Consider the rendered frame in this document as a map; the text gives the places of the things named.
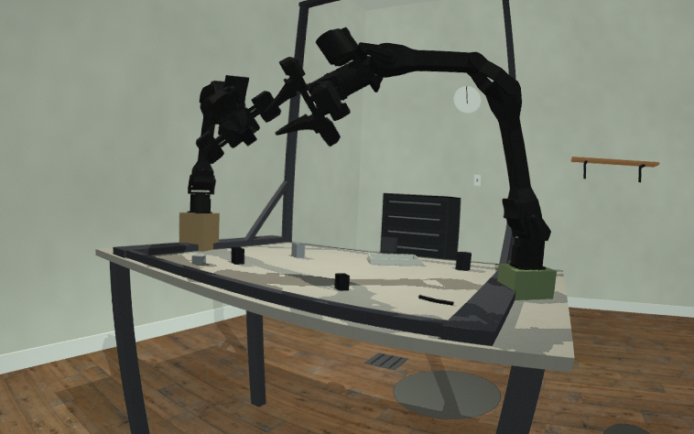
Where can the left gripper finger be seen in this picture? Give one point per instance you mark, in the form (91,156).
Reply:
(302,123)
(279,100)

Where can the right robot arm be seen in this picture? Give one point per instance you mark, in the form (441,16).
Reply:
(222,101)

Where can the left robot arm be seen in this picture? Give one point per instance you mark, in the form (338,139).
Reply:
(504,97)

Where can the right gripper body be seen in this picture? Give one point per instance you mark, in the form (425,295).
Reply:
(210,147)

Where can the black metal overhead frame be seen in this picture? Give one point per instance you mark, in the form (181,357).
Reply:
(287,186)

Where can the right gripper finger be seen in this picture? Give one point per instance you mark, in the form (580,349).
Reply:
(229,131)
(246,118)

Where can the black cylinder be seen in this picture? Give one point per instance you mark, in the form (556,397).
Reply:
(463,261)

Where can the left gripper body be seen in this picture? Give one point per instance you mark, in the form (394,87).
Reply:
(325,127)

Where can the black thin bar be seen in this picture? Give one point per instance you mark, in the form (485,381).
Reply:
(436,300)

